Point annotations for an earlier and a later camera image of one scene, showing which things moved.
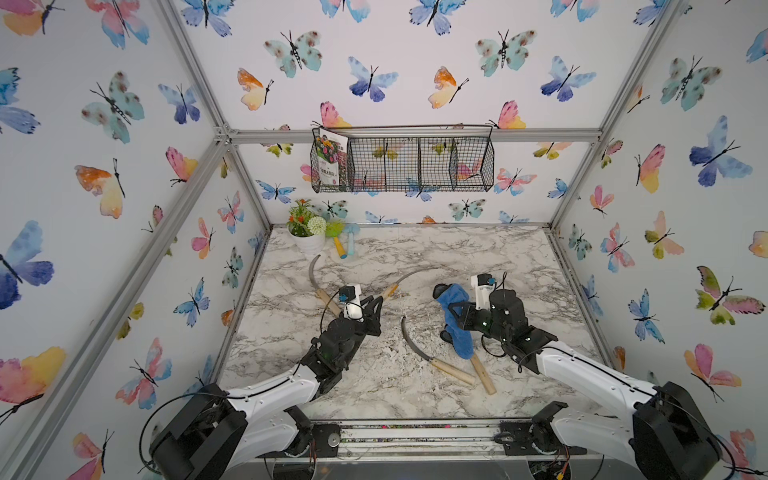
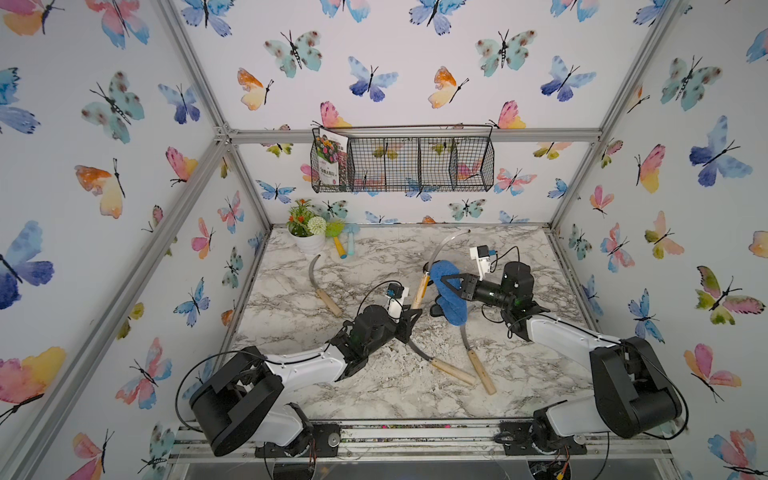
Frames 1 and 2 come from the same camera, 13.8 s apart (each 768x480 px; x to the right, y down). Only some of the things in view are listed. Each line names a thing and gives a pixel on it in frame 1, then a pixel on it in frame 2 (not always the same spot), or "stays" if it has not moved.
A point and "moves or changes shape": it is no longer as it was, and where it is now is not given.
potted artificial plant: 306,230 stays
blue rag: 461,338 to 451,306
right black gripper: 465,316 to 470,287
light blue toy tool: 351,229 stays
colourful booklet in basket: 331,151 stays
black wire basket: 404,159 stays
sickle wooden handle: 394,287 moves or changes shape
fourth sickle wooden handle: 487,383 stays
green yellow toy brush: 334,229 stays
